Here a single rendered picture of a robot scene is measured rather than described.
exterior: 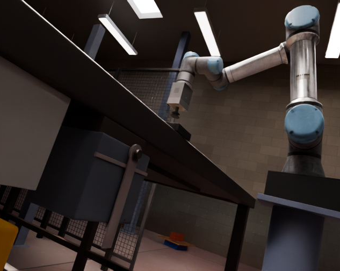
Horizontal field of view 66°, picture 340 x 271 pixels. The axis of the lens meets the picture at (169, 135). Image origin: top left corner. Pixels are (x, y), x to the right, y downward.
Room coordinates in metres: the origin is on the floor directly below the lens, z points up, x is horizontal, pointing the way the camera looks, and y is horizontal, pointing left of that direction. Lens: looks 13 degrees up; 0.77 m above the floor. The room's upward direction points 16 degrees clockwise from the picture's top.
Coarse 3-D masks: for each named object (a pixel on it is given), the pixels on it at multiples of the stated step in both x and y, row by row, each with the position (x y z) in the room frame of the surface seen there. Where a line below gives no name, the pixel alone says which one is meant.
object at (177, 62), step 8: (184, 32) 5.19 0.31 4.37; (184, 40) 5.16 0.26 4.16; (184, 48) 5.16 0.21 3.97; (176, 56) 5.20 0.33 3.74; (176, 64) 5.17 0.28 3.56; (168, 80) 5.21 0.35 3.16; (176, 80) 5.21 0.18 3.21; (168, 88) 5.18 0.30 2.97; (168, 96) 5.16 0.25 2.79; (160, 112) 5.19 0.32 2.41; (168, 112) 5.26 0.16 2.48; (144, 184) 5.17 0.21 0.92; (136, 208) 5.15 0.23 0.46; (136, 216) 5.21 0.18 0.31; (128, 224) 5.18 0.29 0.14; (128, 232) 5.09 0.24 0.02; (136, 232) 5.36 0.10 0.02
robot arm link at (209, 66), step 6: (198, 60) 1.06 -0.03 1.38; (204, 60) 1.04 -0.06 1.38; (210, 60) 1.03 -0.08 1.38; (216, 60) 1.01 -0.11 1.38; (222, 60) 1.04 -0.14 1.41; (198, 66) 1.06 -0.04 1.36; (204, 66) 1.05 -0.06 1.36; (210, 66) 1.03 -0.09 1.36; (216, 66) 1.02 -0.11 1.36; (222, 66) 1.06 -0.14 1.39; (198, 72) 1.09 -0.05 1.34; (204, 72) 1.07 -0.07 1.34; (210, 72) 1.06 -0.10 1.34; (216, 72) 1.04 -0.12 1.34; (210, 78) 1.11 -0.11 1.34; (216, 78) 1.11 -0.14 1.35
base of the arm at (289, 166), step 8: (296, 152) 0.93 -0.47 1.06; (304, 152) 0.91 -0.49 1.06; (288, 160) 0.96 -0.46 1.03; (296, 160) 0.92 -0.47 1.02; (304, 160) 0.91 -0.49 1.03; (312, 160) 0.90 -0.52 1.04; (320, 160) 0.92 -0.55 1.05; (288, 168) 0.95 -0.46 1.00; (296, 168) 0.91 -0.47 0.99; (304, 168) 0.90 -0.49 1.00; (312, 168) 0.89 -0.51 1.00; (320, 168) 0.90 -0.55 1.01
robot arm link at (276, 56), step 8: (280, 48) 1.00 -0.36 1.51; (256, 56) 1.05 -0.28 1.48; (264, 56) 1.03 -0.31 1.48; (272, 56) 1.02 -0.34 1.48; (280, 56) 1.01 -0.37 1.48; (288, 56) 0.99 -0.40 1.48; (240, 64) 1.09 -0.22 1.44; (248, 64) 1.07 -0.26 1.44; (256, 64) 1.05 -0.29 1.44; (264, 64) 1.04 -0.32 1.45; (272, 64) 1.04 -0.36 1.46; (224, 72) 1.12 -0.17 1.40; (232, 72) 1.11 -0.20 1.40; (240, 72) 1.09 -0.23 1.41; (248, 72) 1.09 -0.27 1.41; (256, 72) 1.09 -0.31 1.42; (208, 80) 1.16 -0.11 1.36; (216, 80) 1.12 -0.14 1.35; (224, 80) 1.14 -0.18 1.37; (232, 80) 1.13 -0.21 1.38; (216, 88) 1.19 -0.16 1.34; (224, 88) 1.20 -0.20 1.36
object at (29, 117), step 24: (0, 72) 0.25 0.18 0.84; (24, 72) 0.27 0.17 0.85; (0, 96) 0.26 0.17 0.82; (24, 96) 0.28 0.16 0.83; (48, 96) 0.30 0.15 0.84; (0, 120) 0.26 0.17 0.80; (24, 120) 0.28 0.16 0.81; (48, 120) 0.31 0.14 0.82; (0, 144) 0.27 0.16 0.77; (24, 144) 0.29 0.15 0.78; (48, 144) 0.32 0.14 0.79; (0, 168) 0.28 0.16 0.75; (24, 168) 0.30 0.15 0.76
